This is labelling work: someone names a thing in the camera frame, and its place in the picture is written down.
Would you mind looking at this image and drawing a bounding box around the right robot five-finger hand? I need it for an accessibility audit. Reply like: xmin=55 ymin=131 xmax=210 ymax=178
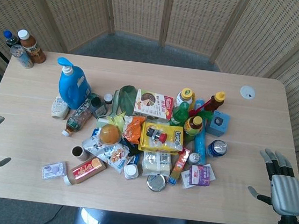
xmin=245 ymin=147 xmax=299 ymax=218

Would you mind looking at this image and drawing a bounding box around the small white purple packet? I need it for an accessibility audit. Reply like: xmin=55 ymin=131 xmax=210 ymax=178
xmin=40 ymin=159 xmax=68 ymax=182

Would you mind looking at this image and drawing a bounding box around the purple cardboard box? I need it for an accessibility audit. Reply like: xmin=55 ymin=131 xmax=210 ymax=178
xmin=187 ymin=164 xmax=213 ymax=187

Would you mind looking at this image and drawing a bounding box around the light blue cardboard box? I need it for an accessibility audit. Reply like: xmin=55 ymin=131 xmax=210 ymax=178
xmin=205 ymin=110 xmax=232 ymax=139

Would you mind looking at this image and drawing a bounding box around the white cardboard box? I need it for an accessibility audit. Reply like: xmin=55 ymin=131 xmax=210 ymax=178
xmin=179 ymin=161 xmax=218 ymax=193

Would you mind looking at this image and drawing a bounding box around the orange and blue pasta box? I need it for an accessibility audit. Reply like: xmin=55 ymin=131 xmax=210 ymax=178
xmin=167 ymin=146 xmax=192 ymax=187

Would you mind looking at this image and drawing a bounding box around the white cake box red corner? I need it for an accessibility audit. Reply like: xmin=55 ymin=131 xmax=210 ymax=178
xmin=132 ymin=88 xmax=176 ymax=121

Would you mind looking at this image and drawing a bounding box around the blue drink can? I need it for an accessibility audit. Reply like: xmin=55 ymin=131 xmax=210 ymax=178
xmin=205 ymin=139 xmax=229 ymax=161

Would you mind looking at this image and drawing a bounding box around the small cream yogurt bottle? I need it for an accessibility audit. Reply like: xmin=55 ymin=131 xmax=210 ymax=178
xmin=50 ymin=95 xmax=72 ymax=122

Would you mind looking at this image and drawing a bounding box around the blue tube bottle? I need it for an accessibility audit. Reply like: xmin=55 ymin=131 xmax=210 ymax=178
xmin=192 ymin=128 xmax=209 ymax=165

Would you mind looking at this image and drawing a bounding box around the small white bottle silver cap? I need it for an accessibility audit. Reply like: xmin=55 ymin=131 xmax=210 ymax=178
xmin=188 ymin=151 xmax=202 ymax=166

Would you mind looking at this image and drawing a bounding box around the cardboard tube roll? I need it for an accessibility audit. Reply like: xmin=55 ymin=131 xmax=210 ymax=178
xmin=70 ymin=144 xmax=90 ymax=163

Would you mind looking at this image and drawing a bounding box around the tea bottle with green label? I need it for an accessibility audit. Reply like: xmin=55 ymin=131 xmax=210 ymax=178
xmin=61 ymin=99 xmax=96 ymax=140

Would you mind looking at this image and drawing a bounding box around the white round table grommet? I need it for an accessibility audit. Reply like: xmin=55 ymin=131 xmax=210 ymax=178
xmin=239 ymin=85 xmax=258 ymax=102

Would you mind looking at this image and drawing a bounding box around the juice bottle with red label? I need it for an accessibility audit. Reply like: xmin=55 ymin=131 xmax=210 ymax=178
xmin=62 ymin=153 xmax=108 ymax=190

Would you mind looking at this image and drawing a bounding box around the blue pump detergent bottle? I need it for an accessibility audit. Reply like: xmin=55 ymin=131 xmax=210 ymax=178
xmin=52 ymin=56 xmax=95 ymax=112

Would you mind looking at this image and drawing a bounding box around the yellow-label tea bottle yellow cap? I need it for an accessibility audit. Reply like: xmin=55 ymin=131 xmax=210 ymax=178
xmin=183 ymin=114 xmax=205 ymax=145

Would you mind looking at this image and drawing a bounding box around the brown tea bottle white cap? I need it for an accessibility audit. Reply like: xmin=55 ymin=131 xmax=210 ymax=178
xmin=14 ymin=28 xmax=50 ymax=65

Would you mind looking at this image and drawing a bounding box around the dark bottle with blue cap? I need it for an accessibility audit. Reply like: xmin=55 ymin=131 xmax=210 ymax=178
xmin=1 ymin=30 xmax=20 ymax=49

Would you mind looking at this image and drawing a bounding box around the red and green plastic toy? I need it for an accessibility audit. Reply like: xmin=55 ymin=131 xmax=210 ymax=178
xmin=188 ymin=95 xmax=217 ymax=120

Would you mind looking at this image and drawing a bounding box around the yellow Lipo snack bag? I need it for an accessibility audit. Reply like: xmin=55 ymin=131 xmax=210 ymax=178
xmin=138 ymin=121 xmax=187 ymax=156

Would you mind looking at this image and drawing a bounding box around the dark grey plastic bottle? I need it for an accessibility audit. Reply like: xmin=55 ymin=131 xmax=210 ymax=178
xmin=88 ymin=93 xmax=110 ymax=120

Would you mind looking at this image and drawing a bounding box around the round silver tin lid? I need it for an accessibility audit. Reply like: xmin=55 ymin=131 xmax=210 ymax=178
xmin=145 ymin=172 xmax=170 ymax=194

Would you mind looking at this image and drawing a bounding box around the white and blue snack bag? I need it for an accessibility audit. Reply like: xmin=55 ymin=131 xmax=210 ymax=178
xmin=79 ymin=133 xmax=132 ymax=176

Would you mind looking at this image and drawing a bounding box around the green soda bottle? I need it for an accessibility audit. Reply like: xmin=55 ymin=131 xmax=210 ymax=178
xmin=169 ymin=100 xmax=193 ymax=129

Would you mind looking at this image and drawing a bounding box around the orange jelly cup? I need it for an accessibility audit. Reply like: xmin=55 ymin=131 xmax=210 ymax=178
xmin=98 ymin=122 xmax=123 ymax=146

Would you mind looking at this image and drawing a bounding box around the white vacuum food bag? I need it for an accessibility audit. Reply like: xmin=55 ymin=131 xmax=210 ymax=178
xmin=140 ymin=149 xmax=174 ymax=180

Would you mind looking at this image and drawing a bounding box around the small jar with white lid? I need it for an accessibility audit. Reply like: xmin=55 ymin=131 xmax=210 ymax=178
xmin=103 ymin=93 xmax=114 ymax=106

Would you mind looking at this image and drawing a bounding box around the white bottle with yellow cap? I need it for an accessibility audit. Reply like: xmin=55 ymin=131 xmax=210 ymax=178
xmin=175 ymin=86 xmax=198 ymax=110

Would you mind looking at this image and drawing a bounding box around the red emergency stop button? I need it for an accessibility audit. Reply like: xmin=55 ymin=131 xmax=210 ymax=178
xmin=145 ymin=127 xmax=169 ymax=144

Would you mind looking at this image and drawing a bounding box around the yellow-green crumpled bag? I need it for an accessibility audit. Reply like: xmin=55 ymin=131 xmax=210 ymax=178
xmin=108 ymin=110 xmax=127 ymax=132

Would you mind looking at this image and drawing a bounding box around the pale green brush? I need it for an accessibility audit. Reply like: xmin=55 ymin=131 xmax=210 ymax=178
xmin=95 ymin=86 xmax=122 ymax=131

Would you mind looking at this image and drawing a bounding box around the black plastic item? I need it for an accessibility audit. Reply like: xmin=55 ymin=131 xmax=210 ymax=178
xmin=122 ymin=138 xmax=142 ymax=158

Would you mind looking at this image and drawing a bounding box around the white pill bottle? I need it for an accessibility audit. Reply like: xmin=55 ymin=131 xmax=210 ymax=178
xmin=122 ymin=163 xmax=141 ymax=182

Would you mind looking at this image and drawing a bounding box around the blue plastic pack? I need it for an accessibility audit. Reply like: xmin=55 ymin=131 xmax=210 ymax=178
xmin=126 ymin=152 xmax=141 ymax=169

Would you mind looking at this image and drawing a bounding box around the orange snack bag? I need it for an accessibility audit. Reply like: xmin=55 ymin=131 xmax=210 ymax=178
xmin=121 ymin=113 xmax=147 ymax=145

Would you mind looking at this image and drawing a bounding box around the green translucent glass cup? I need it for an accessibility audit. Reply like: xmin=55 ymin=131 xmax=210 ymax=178
xmin=116 ymin=84 xmax=140 ymax=117

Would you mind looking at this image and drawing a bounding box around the woven bamboo folding screen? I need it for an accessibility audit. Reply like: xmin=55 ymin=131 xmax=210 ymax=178
xmin=0 ymin=0 xmax=299 ymax=194

